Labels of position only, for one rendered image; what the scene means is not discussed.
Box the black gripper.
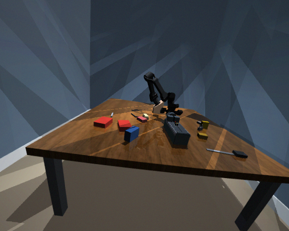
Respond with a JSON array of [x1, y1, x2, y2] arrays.
[[160, 103, 183, 116]]

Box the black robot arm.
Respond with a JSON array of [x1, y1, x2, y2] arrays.
[[144, 71, 179, 110]]

